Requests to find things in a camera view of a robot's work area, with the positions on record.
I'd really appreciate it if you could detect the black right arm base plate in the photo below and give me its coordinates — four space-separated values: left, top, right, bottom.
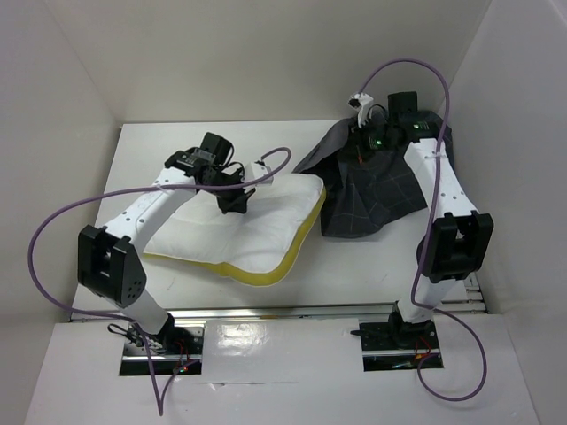
350 321 444 372

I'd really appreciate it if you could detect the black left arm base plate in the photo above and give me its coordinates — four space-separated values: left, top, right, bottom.
107 323 205 376

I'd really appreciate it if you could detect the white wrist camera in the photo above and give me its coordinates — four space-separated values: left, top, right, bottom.
244 161 273 187
348 92 374 128

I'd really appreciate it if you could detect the aluminium frame rail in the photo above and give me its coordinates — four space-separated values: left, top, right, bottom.
68 274 488 322

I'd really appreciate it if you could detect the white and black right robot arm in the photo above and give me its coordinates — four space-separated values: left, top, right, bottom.
369 92 494 349

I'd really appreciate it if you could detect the dark grey checked pillowcase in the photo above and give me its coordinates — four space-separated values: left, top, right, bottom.
293 118 426 239

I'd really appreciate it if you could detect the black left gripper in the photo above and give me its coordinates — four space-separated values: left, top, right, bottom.
203 167 256 214

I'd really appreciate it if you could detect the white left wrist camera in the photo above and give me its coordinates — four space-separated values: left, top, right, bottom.
244 161 273 187

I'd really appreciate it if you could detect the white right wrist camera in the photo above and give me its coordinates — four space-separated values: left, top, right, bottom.
348 92 374 128

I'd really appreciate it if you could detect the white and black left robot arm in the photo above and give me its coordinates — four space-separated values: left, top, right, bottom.
77 133 251 353

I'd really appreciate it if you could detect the white pillow with yellow edge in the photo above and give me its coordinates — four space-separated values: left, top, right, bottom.
144 174 326 287

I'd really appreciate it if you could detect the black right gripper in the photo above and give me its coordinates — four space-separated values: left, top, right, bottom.
337 115 397 164

